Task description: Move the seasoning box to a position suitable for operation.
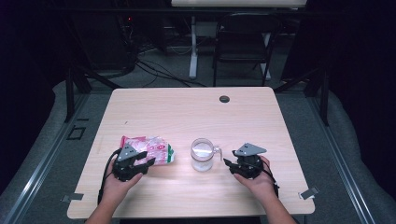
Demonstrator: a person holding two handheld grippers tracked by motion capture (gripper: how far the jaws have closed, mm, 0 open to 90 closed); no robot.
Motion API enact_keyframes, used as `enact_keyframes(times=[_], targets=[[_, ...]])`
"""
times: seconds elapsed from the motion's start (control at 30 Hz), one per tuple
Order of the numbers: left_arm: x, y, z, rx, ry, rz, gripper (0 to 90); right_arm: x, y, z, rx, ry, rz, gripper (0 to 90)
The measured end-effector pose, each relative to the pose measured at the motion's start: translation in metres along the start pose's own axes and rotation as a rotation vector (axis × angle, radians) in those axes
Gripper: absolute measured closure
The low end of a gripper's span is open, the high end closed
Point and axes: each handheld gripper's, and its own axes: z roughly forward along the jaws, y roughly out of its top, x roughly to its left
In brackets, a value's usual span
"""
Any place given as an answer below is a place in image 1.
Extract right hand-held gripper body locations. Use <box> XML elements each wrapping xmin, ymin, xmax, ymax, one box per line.
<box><xmin>230</xmin><ymin>143</ymin><xmax>268</xmax><ymax>180</ymax></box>

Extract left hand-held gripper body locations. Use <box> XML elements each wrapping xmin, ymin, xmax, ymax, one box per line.
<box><xmin>111</xmin><ymin>143</ymin><xmax>143</xmax><ymax>183</ymax></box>

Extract pink white plastic bag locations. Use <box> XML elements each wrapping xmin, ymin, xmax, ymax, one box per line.
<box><xmin>120</xmin><ymin>135</ymin><xmax>176</xmax><ymax>166</ymax></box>

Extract clear glass jar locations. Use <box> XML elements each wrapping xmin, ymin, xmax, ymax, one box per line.
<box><xmin>190</xmin><ymin>137</ymin><xmax>223</xmax><ymax>173</ymax></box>

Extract person's left hand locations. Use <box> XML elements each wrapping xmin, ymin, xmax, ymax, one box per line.
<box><xmin>102</xmin><ymin>173</ymin><xmax>144</xmax><ymax>204</ymax></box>

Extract person's right hand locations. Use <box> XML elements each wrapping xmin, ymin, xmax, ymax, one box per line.
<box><xmin>233</xmin><ymin>156</ymin><xmax>278</xmax><ymax>204</ymax></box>

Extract grey metal clip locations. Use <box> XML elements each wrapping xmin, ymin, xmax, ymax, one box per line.
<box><xmin>61</xmin><ymin>192</ymin><xmax>84</xmax><ymax>203</ymax></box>
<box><xmin>298</xmin><ymin>186</ymin><xmax>320</xmax><ymax>200</ymax></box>

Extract black metal stand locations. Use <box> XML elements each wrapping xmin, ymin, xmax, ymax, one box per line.
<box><xmin>64</xmin><ymin>62</ymin><xmax>122</xmax><ymax>123</ymax></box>
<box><xmin>274</xmin><ymin>66</ymin><xmax>331</xmax><ymax>127</ymax></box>

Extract black folding chair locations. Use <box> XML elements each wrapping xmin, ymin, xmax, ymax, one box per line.
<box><xmin>212</xmin><ymin>12</ymin><xmax>283</xmax><ymax>88</ymax></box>

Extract black equipment rack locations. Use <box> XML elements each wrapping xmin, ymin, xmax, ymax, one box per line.
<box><xmin>74</xmin><ymin>8</ymin><xmax>138</xmax><ymax>73</ymax></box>

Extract white desk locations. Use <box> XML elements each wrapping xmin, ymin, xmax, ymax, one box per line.
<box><xmin>171</xmin><ymin>0</ymin><xmax>307</xmax><ymax>80</ymax></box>

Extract right hand-held gripper black cable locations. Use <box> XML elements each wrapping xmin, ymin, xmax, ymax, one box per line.
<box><xmin>258</xmin><ymin>161</ymin><xmax>280</xmax><ymax>199</ymax></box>

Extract aluminium floor rail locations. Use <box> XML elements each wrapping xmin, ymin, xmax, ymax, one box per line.
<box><xmin>0</xmin><ymin>92</ymin><xmax>90</xmax><ymax>224</ymax></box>
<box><xmin>306</xmin><ymin>94</ymin><xmax>376</xmax><ymax>224</ymax></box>

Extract black floor cables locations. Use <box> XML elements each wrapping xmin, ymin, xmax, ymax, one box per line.
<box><xmin>134</xmin><ymin>59</ymin><xmax>206</xmax><ymax>88</ymax></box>

